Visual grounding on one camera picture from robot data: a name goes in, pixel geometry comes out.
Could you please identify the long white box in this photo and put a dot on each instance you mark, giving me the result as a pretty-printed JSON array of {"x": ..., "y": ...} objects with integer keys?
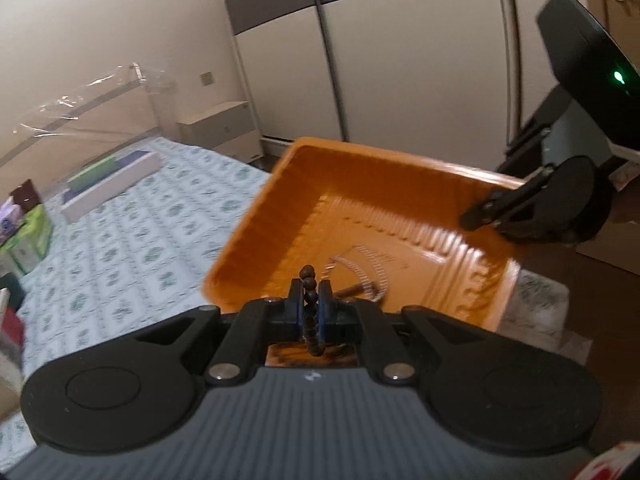
[{"x": 115, "y": 185}]

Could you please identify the wall socket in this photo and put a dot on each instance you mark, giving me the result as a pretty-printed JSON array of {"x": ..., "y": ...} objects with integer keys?
[{"x": 206, "y": 78}]

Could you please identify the orange plastic tray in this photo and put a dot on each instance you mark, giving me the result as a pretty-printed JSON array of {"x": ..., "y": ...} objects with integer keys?
[{"x": 350, "y": 195}]

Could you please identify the flat green box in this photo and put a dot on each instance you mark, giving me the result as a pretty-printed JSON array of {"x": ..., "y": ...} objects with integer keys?
[{"x": 92, "y": 172}]

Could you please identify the dark brown box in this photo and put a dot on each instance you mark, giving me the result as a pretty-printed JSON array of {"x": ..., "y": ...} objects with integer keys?
[{"x": 27, "y": 194}]

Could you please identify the green tissue box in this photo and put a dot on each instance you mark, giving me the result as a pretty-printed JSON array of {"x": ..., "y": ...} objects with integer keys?
[{"x": 32, "y": 237}]

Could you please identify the red and white cloth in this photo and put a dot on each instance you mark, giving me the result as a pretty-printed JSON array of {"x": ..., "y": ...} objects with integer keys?
[{"x": 610, "y": 462}]

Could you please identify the blue white tissue pack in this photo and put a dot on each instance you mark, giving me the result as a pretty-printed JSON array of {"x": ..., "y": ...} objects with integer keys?
[{"x": 9, "y": 220}]

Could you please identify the green floral tablecloth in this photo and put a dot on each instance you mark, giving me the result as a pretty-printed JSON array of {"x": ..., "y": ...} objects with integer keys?
[{"x": 150, "y": 230}]

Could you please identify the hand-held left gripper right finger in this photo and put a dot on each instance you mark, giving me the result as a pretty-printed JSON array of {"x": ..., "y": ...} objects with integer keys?
[{"x": 324, "y": 310}]

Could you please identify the white and grey wardrobe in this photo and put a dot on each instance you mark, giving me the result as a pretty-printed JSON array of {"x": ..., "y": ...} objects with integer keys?
[{"x": 400, "y": 50}]

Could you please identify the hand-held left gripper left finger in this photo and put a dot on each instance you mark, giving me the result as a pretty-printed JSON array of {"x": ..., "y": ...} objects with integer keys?
[{"x": 296, "y": 310}]

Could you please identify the beige door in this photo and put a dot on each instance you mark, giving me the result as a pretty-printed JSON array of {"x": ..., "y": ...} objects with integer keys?
[{"x": 627, "y": 15}]

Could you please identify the clear plastic sheet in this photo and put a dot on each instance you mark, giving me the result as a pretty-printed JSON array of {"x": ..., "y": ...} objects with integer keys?
[{"x": 90, "y": 105}]

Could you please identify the beige nightstand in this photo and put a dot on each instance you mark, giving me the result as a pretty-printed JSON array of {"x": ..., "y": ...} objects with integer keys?
[{"x": 220, "y": 130}]

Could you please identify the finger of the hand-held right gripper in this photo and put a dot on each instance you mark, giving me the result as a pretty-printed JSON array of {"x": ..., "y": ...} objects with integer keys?
[
  {"x": 495, "y": 205},
  {"x": 530, "y": 132}
]

